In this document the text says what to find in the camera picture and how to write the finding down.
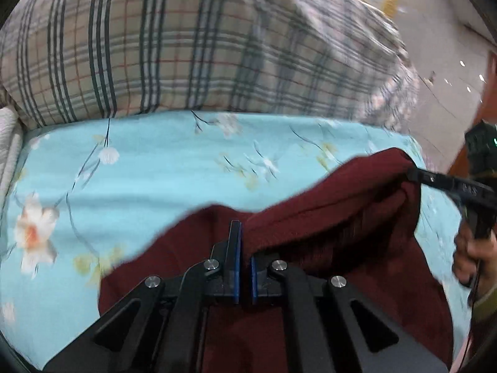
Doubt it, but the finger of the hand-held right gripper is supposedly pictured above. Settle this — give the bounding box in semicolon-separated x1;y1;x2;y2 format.
407;167;463;200

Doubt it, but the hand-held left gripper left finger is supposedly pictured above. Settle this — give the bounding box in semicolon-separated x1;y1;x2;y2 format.
43;221;243;373

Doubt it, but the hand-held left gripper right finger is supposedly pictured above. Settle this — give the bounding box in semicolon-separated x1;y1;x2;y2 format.
250;254;448;373

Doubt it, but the maroon knit sweater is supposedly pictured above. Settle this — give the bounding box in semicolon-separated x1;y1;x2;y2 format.
97;147;455;373

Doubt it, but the person's right forearm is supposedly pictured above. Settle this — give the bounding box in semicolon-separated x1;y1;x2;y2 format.
468;274;497;321

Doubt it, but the person's right hand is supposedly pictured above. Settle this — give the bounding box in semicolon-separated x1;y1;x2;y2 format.
452;225;497;292

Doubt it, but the light blue floral bed sheet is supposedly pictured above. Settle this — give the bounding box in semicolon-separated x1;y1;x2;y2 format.
0;111;472;371

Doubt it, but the beige plaid quilt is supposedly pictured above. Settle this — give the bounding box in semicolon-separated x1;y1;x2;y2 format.
0;0;422;131

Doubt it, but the white textured pillow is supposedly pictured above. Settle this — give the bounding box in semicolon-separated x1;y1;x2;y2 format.
0;106;24;199

